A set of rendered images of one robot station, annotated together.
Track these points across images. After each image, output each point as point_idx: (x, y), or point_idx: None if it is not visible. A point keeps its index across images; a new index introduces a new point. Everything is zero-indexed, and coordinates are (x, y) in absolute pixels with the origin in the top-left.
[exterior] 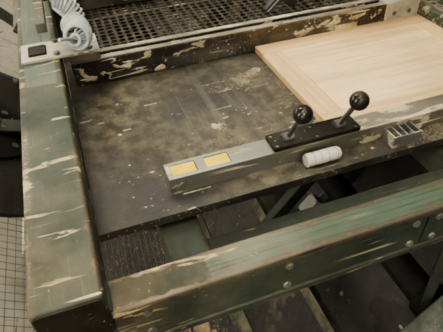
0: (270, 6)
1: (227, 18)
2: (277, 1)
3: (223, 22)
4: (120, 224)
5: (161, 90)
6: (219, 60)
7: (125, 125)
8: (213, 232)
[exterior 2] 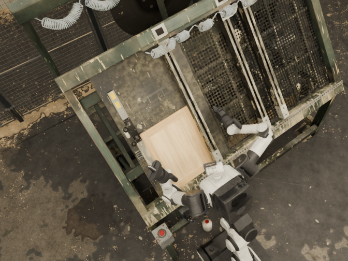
0: (213, 108)
1: (336, 53)
2: (215, 111)
3: (334, 50)
4: (93, 82)
5: (157, 75)
6: (178, 92)
7: (135, 69)
8: (190, 61)
